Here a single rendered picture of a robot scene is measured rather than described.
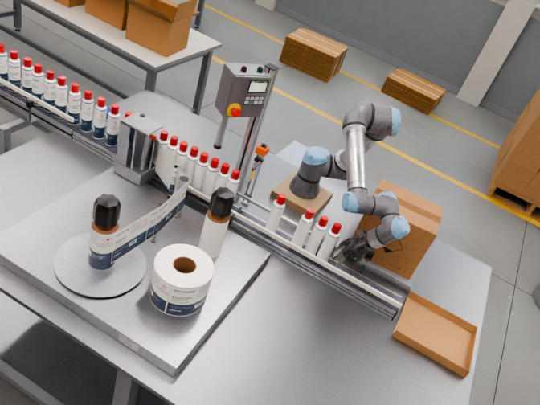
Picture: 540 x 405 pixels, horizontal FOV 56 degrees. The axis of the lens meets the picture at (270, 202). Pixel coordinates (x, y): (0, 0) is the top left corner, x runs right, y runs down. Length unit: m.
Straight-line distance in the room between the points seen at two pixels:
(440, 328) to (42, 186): 1.73
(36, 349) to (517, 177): 4.22
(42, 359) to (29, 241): 0.66
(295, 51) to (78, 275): 4.74
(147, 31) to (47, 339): 2.12
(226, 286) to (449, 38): 5.83
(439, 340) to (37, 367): 1.66
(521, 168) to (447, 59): 2.57
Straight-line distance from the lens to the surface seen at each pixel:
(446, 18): 7.25
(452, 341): 2.24
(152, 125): 2.17
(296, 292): 2.06
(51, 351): 2.48
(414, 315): 2.23
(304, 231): 2.08
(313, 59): 6.12
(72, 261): 1.90
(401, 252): 2.27
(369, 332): 2.06
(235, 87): 1.98
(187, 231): 2.08
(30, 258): 1.93
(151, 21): 3.67
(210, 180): 2.18
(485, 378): 3.49
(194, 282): 1.70
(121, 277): 1.85
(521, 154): 5.16
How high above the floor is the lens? 2.27
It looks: 36 degrees down
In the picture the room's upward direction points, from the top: 19 degrees clockwise
